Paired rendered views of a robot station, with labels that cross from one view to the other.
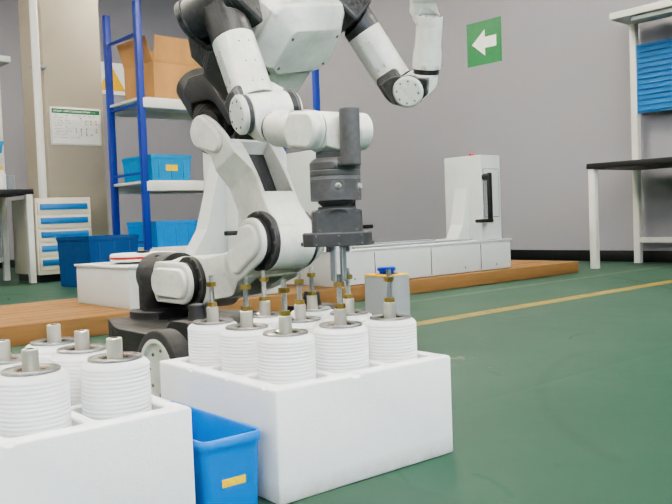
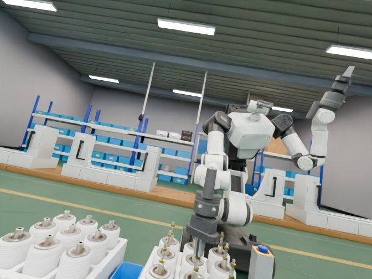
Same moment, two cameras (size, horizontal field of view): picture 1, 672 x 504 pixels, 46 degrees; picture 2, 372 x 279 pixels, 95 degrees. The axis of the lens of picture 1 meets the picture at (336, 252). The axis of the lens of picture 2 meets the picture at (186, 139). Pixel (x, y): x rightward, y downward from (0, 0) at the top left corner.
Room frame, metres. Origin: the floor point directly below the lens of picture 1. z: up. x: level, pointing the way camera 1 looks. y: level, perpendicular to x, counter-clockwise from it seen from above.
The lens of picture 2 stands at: (0.85, -0.35, 0.62)
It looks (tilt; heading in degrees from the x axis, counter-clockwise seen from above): 8 degrees up; 43
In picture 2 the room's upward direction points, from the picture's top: 11 degrees clockwise
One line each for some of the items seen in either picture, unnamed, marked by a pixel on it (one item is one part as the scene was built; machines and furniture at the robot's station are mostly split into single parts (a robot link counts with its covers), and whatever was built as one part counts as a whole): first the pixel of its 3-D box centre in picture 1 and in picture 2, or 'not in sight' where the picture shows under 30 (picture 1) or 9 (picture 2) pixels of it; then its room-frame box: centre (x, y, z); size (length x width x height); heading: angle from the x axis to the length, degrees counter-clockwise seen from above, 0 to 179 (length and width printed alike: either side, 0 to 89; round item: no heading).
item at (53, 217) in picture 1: (53, 239); not in sight; (6.81, 2.42, 0.35); 0.57 x 0.47 x 0.69; 41
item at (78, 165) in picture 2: not in sight; (117, 160); (2.29, 2.56, 0.45); 1.45 x 0.57 x 0.74; 131
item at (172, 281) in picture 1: (200, 280); not in sight; (2.20, 0.38, 0.28); 0.21 x 0.20 x 0.13; 41
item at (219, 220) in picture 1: (178, 221); (252, 186); (3.84, 0.76, 0.45); 0.82 x 0.57 x 0.74; 131
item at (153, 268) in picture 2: (285, 333); (160, 271); (1.31, 0.09, 0.25); 0.08 x 0.08 x 0.01
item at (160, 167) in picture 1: (156, 169); (265, 170); (6.68, 1.47, 0.90); 0.50 x 0.38 x 0.21; 42
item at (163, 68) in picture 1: (168, 75); (273, 146); (6.82, 1.37, 1.70); 0.71 x 0.54 x 0.51; 134
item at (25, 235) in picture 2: not in sight; (17, 237); (0.97, 0.50, 0.25); 0.08 x 0.08 x 0.01
